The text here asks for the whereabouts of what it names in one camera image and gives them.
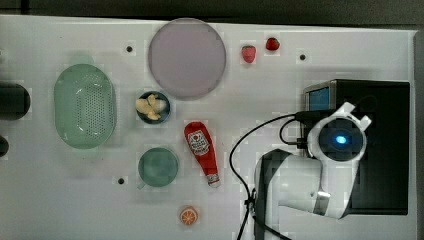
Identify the black toaster oven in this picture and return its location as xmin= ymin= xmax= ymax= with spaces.
xmin=304 ymin=79 xmax=410 ymax=215

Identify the red plush ketchup bottle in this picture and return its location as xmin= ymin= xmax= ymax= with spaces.
xmin=184 ymin=121 xmax=220 ymax=188

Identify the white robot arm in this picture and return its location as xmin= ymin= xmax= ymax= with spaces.
xmin=254 ymin=102 xmax=372 ymax=240

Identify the black round container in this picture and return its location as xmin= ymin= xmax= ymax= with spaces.
xmin=0 ymin=136 xmax=9 ymax=157

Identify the pink plush strawberry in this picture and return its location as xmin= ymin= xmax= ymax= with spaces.
xmin=241 ymin=45 xmax=256 ymax=63

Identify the dark red plush strawberry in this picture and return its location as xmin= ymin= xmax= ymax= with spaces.
xmin=265 ymin=37 xmax=280 ymax=51

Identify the small blue bowl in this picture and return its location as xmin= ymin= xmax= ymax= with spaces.
xmin=136 ymin=91 xmax=171 ymax=124

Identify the yellow plush banana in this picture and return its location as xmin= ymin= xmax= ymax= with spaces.
xmin=136 ymin=94 xmax=167 ymax=121

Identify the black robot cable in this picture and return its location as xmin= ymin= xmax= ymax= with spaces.
xmin=228 ymin=113 xmax=334 ymax=240

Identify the plush orange slice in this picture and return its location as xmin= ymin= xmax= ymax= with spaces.
xmin=179 ymin=206 xmax=199 ymax=226

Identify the green oval colander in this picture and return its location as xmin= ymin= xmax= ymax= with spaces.
xmin=53 ymin=64 xmax=117 ymax=149

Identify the round lilac plate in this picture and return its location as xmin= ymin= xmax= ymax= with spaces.
xmin=148 ymin=18 xmax=226 ymax=100

